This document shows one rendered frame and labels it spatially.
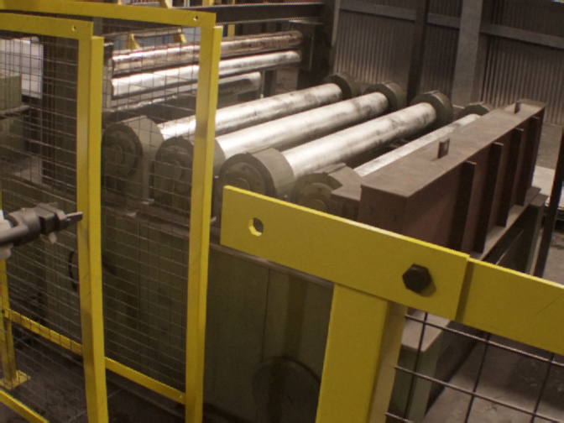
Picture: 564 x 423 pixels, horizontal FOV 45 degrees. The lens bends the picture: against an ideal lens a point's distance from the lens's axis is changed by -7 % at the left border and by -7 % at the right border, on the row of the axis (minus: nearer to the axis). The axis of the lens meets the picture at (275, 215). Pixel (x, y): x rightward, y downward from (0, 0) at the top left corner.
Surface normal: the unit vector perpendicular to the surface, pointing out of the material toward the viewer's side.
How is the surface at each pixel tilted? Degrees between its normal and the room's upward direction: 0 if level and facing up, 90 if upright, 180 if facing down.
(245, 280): 90
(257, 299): 90
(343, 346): 90
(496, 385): 0
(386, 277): 90
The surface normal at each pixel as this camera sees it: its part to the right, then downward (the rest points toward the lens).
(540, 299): -0.53, 0.26
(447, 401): 0.08, -0.93
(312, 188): -0.56, -0.01
